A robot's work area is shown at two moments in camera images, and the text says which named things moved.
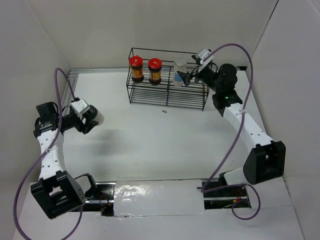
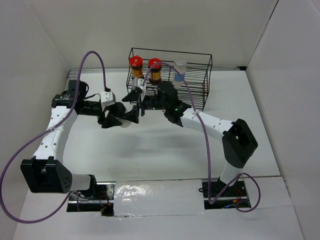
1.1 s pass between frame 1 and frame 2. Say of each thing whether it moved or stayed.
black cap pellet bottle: moved
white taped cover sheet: stayed
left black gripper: moved
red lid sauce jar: stayed
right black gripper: moved
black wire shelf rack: stayed
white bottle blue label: stayed
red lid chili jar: stayed
